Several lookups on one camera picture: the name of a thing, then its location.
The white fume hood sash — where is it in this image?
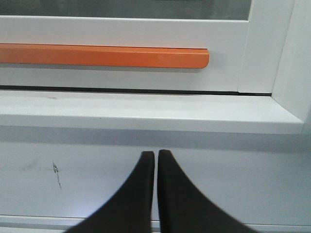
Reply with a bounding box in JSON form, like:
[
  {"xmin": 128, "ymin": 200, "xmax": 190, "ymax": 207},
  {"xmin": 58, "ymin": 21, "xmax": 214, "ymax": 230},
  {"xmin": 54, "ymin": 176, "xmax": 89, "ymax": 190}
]
[{"xmin": 0, "ymin": 0, "xmax": 294, "ymax": 93}]

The orange sash handle bar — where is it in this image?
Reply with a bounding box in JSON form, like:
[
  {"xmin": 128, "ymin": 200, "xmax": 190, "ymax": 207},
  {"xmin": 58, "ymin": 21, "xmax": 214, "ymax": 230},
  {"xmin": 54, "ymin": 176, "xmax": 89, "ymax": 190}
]
[{"xmin": 0, "ymin": 43, "xmax": 209, "ymax": 68}]

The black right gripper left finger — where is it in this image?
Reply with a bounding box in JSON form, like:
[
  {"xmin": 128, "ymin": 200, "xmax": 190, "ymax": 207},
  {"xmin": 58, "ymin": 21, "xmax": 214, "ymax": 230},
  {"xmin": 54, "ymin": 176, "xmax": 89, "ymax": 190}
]
[{"xmin": 66, "ymin": 151, "xmax": 155, "ymax": 233}]

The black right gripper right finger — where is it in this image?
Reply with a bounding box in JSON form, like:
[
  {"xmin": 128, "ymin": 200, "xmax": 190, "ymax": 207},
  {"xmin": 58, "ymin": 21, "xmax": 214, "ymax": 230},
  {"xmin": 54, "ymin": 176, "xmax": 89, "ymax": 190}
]
[{"xmin": 157, "ymin": 150, "xmax": 245, "ymax": 233}]

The white fume hood cabinet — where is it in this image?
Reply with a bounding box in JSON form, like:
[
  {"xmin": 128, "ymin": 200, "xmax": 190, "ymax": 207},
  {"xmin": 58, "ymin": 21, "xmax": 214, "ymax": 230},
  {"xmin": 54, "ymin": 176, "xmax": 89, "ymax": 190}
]
[{"xmin": 0, "ymin": 0, "xmax": 311, "ymax": 233}]

